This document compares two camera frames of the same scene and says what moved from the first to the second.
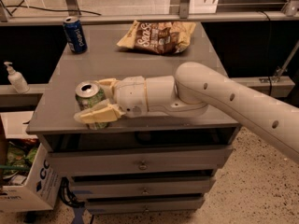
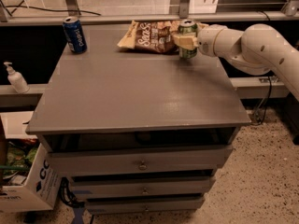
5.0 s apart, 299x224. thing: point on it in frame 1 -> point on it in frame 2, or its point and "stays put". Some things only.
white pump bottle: [17, 79] stays put
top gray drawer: [137, 161] stays put
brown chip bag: [158, 37] stays put
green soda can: [88, 94] -> [188, 26]
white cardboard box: [41, 189] stays put
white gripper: [130, 94] -> [206, 42]
